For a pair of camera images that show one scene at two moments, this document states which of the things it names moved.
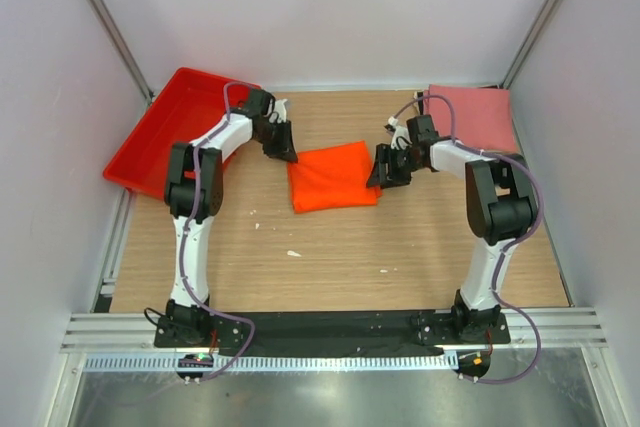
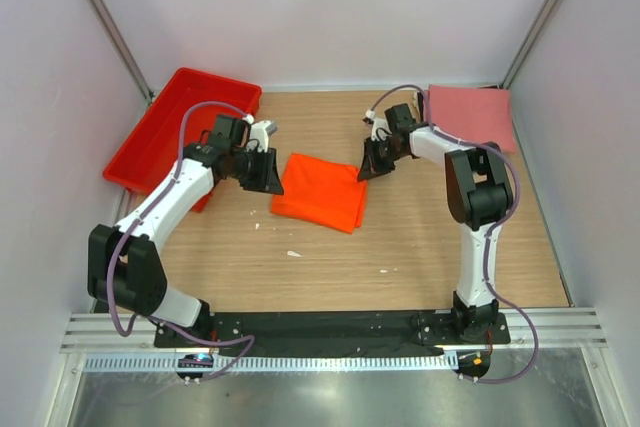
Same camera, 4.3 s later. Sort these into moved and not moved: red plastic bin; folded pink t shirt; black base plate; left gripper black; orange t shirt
Moved: orange t shirt; left gripper black
Not moved: black base plate; red plastic bin; folded pink t shirt
